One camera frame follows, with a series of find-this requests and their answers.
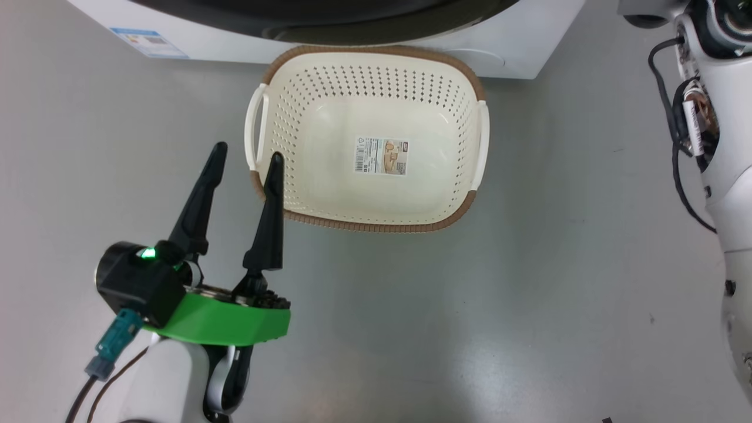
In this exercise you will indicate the paper basket label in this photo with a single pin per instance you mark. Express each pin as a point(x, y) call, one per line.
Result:
point(382, 156)

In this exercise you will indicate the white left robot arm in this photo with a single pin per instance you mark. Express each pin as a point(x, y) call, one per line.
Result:
point(170, 382)

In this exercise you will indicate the blue energy label sticker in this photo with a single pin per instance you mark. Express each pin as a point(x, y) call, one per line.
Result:
point(150, 43)

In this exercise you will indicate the cream perforated laundry basket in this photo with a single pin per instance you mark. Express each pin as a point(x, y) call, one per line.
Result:
point(329, 194)

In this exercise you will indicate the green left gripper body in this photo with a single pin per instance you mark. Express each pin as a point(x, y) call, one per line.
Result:
point(235, 323)

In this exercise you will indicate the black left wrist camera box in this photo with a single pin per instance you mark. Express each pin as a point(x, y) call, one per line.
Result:
point(138, 282)

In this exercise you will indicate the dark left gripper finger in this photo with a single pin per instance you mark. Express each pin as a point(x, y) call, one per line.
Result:
point(271, 223)
point(200, 205)

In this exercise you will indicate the round white filter cover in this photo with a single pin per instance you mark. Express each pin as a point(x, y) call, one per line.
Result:
point(484, 56)

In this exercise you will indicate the white washing machine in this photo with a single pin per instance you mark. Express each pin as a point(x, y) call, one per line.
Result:
point(546, 35)

